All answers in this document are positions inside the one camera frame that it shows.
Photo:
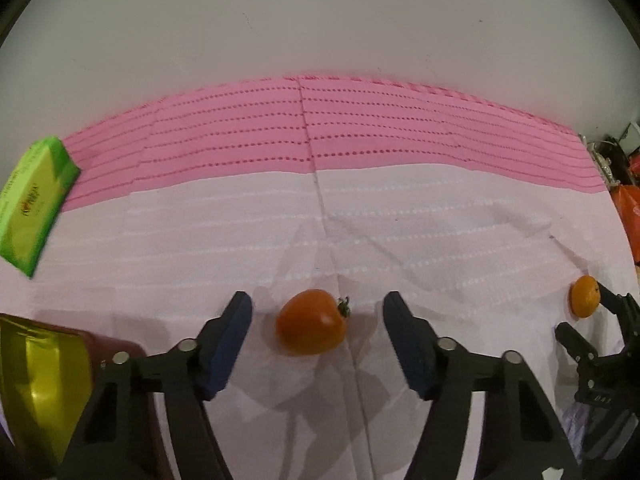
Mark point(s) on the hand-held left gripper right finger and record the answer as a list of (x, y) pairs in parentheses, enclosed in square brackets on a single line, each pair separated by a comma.
[(407, 350)]

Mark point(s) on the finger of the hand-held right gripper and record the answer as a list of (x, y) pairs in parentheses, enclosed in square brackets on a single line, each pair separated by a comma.
[(575, 341), (627, 310)]

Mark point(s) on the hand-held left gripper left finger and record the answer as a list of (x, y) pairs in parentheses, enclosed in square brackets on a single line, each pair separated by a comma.
[(227, 345)]

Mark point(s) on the orange cherry tomato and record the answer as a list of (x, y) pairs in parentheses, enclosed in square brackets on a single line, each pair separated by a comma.
[(310, 327), (582, 297)]

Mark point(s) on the maroon tin box gold inside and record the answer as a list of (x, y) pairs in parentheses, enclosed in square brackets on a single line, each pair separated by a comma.
[(40, 385)]

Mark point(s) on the orange plastic bag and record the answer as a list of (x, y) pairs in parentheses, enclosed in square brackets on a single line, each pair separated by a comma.
[(631, 215)]

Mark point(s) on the white patterned object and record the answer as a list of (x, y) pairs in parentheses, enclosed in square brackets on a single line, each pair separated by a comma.
[(600, 157)]

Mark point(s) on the green tissue pack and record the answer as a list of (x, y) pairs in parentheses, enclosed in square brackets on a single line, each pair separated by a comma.
[(35, 205)]

